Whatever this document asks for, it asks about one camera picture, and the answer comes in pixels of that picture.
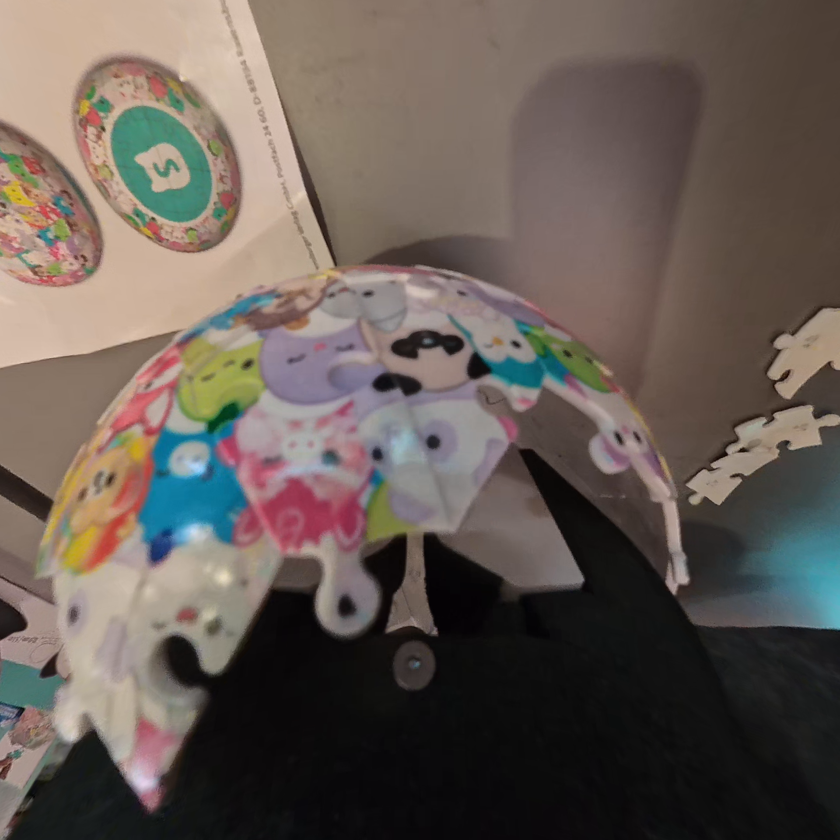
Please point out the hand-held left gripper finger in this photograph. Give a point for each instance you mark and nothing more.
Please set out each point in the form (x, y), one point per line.
(531, 525)

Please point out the colourful puzzle ball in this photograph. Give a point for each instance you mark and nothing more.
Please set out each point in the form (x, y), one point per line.
(295, 426)

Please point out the white puzzle piece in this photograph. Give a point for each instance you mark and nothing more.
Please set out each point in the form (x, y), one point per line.
(784, 426)
(807, 351)
(728, 479)

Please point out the puzzle instruction sheet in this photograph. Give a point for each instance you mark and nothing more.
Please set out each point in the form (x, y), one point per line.
(164, 295)

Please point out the puzzle box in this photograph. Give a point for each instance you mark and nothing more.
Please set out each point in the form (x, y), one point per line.
(26, 722)

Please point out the black table divider strip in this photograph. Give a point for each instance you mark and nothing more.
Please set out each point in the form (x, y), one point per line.
(19, 489)

